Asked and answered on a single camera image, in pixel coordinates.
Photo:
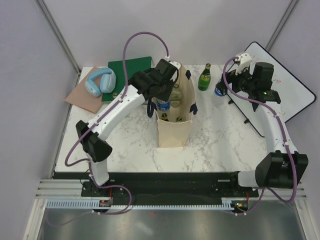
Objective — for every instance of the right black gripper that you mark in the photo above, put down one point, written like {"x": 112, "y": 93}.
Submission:
{"x": 231, "y": 77}

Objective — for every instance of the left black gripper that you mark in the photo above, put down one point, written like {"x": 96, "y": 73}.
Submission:
{"x": 165, "y": 97}

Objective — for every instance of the blue-capped water bottle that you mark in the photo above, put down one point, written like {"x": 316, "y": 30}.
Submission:
{"x": 218, "y": 97}
{"x": 162, "y": 105}

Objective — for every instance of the clear green-capped bottle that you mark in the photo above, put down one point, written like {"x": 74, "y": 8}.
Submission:
{"x": 175, "y": 96}

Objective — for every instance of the green Perrier glass bottle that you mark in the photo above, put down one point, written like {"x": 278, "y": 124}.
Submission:
{"x": 205, "y": 78}

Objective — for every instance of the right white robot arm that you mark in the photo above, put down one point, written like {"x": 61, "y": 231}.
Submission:
{"x": 283, "y": 166}

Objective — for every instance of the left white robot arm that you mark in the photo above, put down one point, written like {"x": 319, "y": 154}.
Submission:
{"x": 144, "y": 85}

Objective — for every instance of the beige canvas tote bag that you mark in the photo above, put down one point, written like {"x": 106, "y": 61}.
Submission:
{"x": 173, "y": 134}

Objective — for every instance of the light blue headphones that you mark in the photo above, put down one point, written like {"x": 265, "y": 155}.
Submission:
{"x": 101, "y": 81}

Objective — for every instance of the pink brown notebook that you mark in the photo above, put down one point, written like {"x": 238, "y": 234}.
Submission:
{"x": 81, "y": 98}

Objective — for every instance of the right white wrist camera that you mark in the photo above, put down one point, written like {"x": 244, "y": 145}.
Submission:
{"x": 243, "y": 62}

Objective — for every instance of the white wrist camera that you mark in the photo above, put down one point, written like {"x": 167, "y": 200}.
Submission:
{"x": 174, "y": 63}
{"x": 243, "y": 62}

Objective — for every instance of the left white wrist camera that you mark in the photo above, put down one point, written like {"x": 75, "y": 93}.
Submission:
{"x": 174, "y": 63}

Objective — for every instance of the green ring binder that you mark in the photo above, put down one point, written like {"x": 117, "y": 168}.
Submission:
{"x": 132, "y": 66}

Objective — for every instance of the white whiteboard black frame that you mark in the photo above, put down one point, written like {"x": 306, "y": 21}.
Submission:
{"x": 295, "y": 96}

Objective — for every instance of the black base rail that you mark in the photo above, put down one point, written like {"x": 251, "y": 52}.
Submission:
{"x": 216, "y": 184}

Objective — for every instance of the white cable duct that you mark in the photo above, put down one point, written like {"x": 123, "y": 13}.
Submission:
{"x": 97, "y": 204}

